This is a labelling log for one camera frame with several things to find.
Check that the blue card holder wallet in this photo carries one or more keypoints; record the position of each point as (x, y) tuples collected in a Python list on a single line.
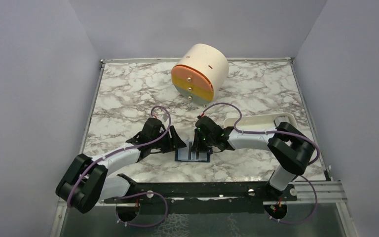
[(187, 154)]

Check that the round beige drawer cabinet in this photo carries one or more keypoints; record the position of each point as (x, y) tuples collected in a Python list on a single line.
[(200, 73)]

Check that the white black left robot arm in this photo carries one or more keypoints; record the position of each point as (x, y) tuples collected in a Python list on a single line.
[(86, 181)]

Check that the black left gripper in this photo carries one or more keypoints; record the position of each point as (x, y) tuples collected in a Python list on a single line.
[(173, 143)]

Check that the white rectangular plastic tray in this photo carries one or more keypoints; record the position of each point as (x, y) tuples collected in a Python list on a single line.
[(265, 122)]

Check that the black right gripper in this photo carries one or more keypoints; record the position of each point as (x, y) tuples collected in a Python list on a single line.
[(197, 146)]

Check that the black metal base rail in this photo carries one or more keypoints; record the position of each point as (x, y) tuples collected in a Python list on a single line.
[(203, 197)]

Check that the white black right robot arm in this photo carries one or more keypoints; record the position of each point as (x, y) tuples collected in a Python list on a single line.
[(289, 146)]

